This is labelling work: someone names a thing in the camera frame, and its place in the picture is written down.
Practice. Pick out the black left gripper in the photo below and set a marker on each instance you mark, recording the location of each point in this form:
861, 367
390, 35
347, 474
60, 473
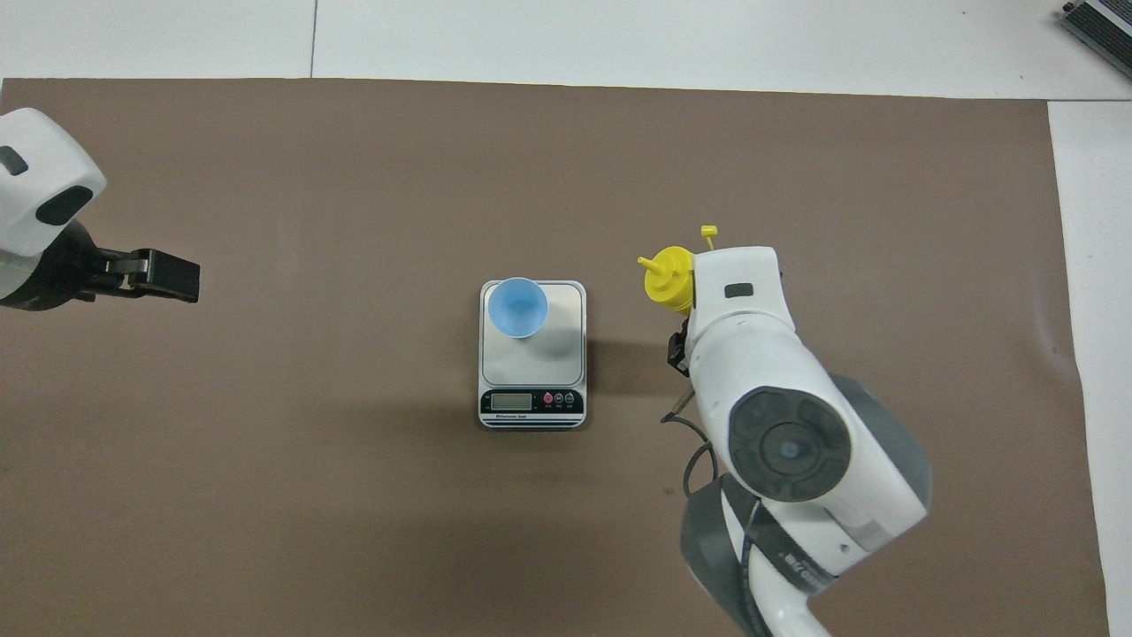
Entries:
62, 274

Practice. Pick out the grey finned metal device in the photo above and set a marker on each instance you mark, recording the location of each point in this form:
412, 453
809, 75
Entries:
1105, 26

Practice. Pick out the light blue plastic cup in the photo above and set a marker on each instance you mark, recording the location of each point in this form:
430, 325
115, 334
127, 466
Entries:
518, 308

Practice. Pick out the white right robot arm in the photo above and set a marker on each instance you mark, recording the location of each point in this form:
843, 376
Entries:
796, 442

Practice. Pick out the yellow squeeze bottle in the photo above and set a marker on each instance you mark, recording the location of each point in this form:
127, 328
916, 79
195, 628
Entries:
668, 279

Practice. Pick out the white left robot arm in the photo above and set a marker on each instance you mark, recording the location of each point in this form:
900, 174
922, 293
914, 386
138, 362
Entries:
35, 177

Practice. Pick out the brown table mat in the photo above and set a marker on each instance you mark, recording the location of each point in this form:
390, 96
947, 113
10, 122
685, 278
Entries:
354, 531

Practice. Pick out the silver digital kitchen scale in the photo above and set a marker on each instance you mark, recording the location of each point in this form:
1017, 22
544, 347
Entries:
531, 402

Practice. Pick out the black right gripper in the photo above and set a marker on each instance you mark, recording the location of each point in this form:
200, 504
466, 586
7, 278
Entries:
681, 349

